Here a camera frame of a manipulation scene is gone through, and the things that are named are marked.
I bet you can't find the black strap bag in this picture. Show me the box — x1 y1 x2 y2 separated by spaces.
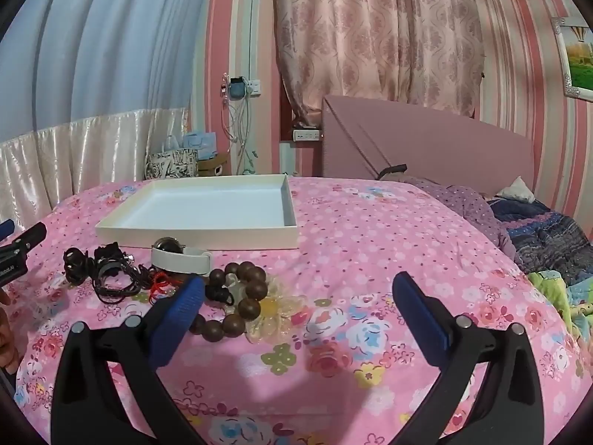
377 164 409 181

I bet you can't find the red string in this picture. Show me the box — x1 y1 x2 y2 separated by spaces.
149 271 180 298

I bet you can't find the framed landscape picture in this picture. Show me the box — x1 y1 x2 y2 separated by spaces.
550 16 593 103

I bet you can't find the purple dotted pillow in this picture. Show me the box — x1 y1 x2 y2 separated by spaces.
403 176 517 260

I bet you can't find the blue gift bag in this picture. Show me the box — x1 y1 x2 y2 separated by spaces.
182 132 218 161

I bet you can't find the pink floral bedspread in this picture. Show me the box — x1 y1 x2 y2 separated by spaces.
9 174 590 445

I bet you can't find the pale blue curtain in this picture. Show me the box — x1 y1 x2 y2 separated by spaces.
0 0 218 144

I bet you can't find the white strap wristwatch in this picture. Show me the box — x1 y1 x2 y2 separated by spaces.
150 237 214 284

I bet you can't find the cream satin curtain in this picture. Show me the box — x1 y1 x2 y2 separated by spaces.
0 108 191 231

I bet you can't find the white shallow tray box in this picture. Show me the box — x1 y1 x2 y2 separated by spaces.
95 174 301 251

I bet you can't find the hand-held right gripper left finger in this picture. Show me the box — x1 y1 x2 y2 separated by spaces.
50 273 207 445

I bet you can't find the person's left hand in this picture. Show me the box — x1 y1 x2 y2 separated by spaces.
0 288 20 374

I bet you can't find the brown wooden bead bracelet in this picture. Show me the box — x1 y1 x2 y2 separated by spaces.
189 261 269 341

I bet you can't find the green cartoon blanket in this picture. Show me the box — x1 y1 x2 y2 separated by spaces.
528 269 593 349

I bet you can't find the pink patterned curtain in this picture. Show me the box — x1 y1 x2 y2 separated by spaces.
272 0 487 127

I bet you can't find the pile of black hair ties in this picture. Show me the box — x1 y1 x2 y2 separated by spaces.
62 242 156 305

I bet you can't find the yellow organza flower hair tie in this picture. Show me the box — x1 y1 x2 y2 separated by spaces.
232 276 317 345

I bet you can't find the pink headboard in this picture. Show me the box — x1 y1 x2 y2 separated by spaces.
321 94 536 196

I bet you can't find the bundle of hanging cables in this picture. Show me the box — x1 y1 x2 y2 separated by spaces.
220 72 259 173

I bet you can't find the small black hair tie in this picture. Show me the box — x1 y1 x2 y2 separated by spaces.
204 283 235 305

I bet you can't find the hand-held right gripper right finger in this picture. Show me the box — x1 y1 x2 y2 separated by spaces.
391 271 543 445

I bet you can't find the white pillow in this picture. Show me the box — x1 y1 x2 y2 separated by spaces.
495 176 536 204

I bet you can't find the black and white floral bag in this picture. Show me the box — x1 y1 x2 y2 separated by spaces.
145 147 200 181

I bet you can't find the dark blue patterned quilt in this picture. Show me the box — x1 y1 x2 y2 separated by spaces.
486 197 593 287

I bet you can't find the brown cardboard box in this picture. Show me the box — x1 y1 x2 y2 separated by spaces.
197 152 229 177

